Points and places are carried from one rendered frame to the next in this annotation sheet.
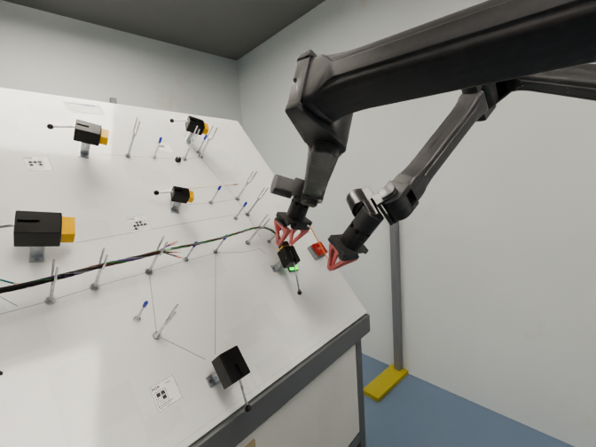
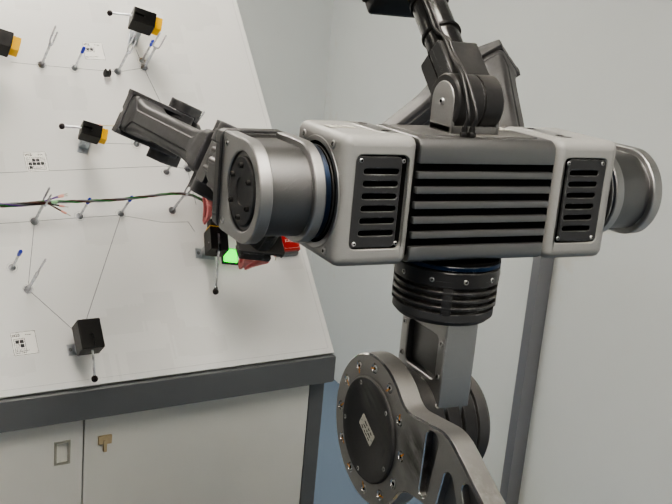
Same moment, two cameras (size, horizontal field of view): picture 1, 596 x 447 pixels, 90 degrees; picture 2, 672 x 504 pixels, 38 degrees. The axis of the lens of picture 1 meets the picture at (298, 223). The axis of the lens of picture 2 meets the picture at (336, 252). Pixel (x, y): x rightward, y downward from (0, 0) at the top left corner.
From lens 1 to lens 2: 1.35 m
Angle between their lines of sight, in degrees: 16
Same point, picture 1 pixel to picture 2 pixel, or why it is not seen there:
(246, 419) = (98, 399)
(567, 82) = not seen: hidden behind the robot
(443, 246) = (614, 296)
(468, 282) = (636, 378)
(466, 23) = (164, 130)
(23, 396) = not seen: outside the picture
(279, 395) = (147, 394)
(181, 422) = (32, 372)
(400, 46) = (151, 124)
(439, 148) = not seen: hidden behind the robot
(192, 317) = (70, 282)
